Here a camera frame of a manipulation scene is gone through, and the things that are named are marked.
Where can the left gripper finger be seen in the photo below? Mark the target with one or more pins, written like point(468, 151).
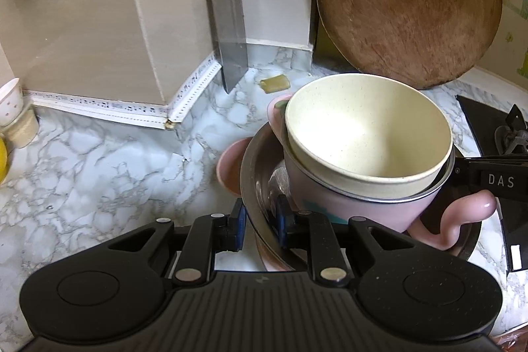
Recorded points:
point(209, 235)
point(314, 233)

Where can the clear plastic container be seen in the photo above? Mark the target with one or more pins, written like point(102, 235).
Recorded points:
point(22, 130)

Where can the stainless steel bowl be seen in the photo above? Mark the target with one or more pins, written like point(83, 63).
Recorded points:
point(463, 248)

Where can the small yellow sponge piece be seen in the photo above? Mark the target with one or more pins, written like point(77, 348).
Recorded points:
point(275, 84)

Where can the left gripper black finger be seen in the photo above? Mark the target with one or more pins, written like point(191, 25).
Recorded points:
point(505, 176)

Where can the white bowl with hearts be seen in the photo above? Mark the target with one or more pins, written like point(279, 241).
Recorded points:
point(11, 101)

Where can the cream plastic bowl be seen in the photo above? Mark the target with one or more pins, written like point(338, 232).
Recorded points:
point(368, 135)

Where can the cleaver with wooden handle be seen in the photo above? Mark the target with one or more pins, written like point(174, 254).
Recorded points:
point(228, 32)

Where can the black gas stove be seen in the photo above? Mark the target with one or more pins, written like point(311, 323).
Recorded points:
point(501, 133)

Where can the pink steel-lined pot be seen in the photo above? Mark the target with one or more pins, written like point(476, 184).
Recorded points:
point(310, 193)

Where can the yellow ceramic bowl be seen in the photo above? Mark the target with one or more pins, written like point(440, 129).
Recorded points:
point(4, 162)

